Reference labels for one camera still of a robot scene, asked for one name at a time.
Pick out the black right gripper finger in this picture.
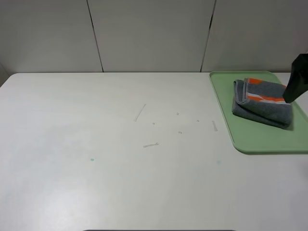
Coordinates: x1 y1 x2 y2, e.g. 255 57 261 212
283 53 308 103

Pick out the grey towel with orange pattern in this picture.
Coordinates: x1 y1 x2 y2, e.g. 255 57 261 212
231 78 293 129

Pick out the light green plastic tray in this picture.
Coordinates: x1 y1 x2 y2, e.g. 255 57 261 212
209 71 308 153

